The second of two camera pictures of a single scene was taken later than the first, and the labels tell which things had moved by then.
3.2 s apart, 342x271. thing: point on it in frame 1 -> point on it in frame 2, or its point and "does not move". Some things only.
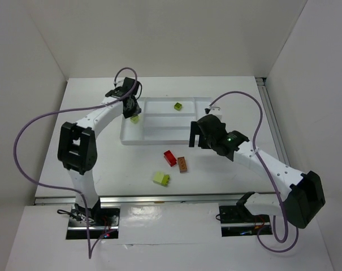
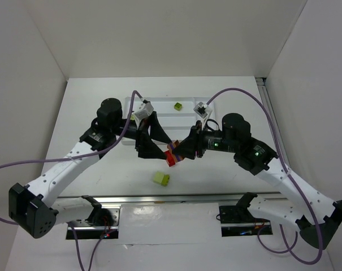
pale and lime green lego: (160, 178) does not move
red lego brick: (169, 158) does not move
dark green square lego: (178, 106) does not move
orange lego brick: (182, 164) -> (171, 147)
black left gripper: (130, 109) -> (142, 136)
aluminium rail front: (133, 200) does not move
